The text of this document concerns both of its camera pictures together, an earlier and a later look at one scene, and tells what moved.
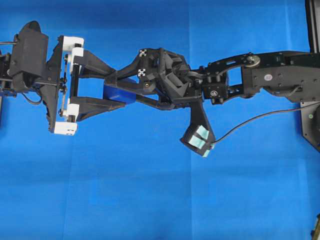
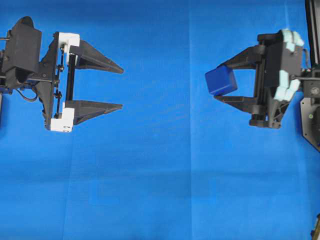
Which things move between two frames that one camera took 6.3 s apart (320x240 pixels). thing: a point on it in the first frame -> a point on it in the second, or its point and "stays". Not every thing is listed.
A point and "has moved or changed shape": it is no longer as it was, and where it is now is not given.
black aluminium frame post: x=312 y=15 stays
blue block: x=125 y=95 has moved or changed shape
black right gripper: x=165 y=72 -> x=277 y=77
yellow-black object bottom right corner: x=315 y=233 stays
